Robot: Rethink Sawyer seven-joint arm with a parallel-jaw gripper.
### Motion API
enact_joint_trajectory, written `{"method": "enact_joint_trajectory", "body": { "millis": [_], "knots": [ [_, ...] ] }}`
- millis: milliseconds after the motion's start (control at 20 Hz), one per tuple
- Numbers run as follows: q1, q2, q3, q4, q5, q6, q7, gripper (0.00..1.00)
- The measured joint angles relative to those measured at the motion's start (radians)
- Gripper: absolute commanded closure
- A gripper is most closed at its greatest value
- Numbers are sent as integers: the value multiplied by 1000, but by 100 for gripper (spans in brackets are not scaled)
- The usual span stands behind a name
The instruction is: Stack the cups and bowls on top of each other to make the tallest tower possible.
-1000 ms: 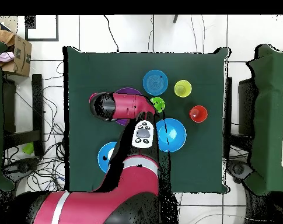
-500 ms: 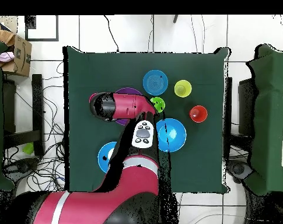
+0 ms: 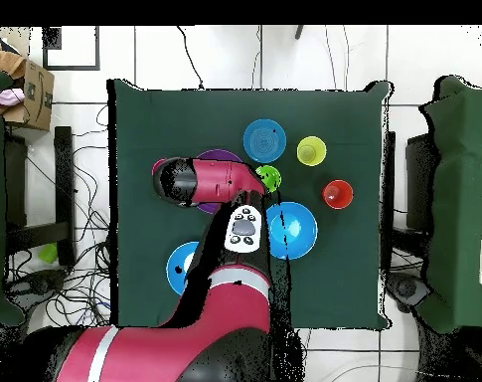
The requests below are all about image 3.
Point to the small patterned blue bowl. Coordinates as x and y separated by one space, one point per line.
264 141

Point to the green plastic cup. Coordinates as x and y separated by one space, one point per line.
272 177

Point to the black metal stand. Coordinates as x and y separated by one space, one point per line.
63 179

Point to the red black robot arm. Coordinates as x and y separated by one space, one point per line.
153 354

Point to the green cup on floor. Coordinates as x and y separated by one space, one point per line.
49 254

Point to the yellow plastic cup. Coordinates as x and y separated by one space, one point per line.
311 151

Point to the cardboard box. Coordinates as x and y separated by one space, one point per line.
37 107

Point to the large blue plastic bowl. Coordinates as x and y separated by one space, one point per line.
177 258
300 230

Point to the black square frame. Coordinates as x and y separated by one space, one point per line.
50 39

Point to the black cabinet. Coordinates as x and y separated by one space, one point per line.
417 187

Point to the dark green tablecloth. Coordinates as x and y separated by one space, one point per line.
344 278

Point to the pink cloth bundle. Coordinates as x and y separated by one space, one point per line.
10 97

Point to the dark grey machine foot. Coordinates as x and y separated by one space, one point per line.
37 282
405 288

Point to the orange plastic cup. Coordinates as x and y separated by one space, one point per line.
338 195

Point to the purple plastic bowl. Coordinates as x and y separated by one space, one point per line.
218 155

